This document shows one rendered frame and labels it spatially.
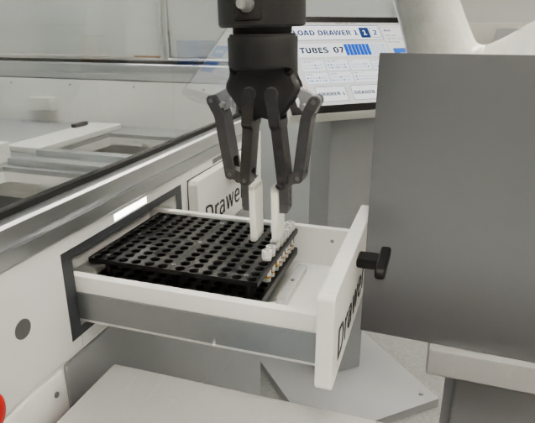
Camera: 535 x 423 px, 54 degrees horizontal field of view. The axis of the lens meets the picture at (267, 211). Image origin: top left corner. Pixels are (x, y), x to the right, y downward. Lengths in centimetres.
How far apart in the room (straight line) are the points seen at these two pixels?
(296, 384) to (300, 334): 130
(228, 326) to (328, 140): 103
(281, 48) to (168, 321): 32
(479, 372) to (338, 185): 93
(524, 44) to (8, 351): 79
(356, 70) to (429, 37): 61
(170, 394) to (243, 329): 14
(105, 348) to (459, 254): 48
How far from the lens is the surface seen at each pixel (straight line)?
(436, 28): 92
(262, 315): 56
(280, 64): 55
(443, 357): 76
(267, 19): 54
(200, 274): 61
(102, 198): 69
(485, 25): 408
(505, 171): 68
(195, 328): 60
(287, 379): 187
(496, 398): 85
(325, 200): 159
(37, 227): 59
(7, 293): 58
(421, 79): 66
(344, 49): 154
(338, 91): 144
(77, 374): 71
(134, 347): 81
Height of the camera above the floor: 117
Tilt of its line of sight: 19 degrees down
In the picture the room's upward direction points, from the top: straight up
